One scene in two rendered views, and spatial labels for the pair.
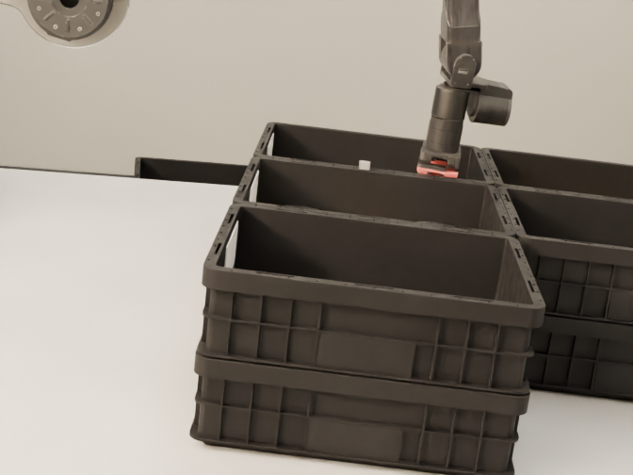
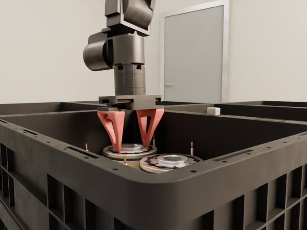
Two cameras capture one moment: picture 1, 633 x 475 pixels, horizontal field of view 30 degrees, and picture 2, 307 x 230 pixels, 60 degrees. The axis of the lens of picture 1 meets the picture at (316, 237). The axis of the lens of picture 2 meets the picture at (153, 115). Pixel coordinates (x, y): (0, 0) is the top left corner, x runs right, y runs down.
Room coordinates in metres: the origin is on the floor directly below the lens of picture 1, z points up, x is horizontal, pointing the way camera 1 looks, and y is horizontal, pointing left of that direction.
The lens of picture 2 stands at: (2.26, 0.20, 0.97)
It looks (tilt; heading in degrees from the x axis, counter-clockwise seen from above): 6 degrees down; 228
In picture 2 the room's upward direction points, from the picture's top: straight up
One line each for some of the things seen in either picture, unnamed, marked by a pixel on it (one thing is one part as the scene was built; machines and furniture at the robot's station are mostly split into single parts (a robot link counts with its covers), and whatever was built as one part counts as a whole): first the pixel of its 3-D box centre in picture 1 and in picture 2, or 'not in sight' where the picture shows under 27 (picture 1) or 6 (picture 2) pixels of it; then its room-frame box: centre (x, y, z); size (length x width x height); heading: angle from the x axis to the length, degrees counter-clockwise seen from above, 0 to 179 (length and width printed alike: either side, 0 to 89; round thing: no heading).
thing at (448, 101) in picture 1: (453, 103); (126, 52); (1.96, -0.20, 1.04); 0.07 x 0.06 x 0.07; 100
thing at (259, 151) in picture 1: (372, 156); (138, 129); (2.03, -0.08, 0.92); 0.40 x 0.30 x 0.02; 89
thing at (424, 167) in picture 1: (435, 181); (139, 123); (1.94, -0.19, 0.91); 0.07 x 0.07 x 0.09; 84
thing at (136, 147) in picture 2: not in sight; (130, 147); (1.96, -0.19, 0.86); 0.05 x 0.05 x 0.01
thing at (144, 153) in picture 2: not in sight; (130, 149); (1.96, -0.19, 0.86); 0.10 x 0.10 x 0.01
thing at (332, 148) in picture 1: (369, 185); (138, 165); (2.03, -0.08, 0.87); 0.40 x 0.30 x 0.11; 89
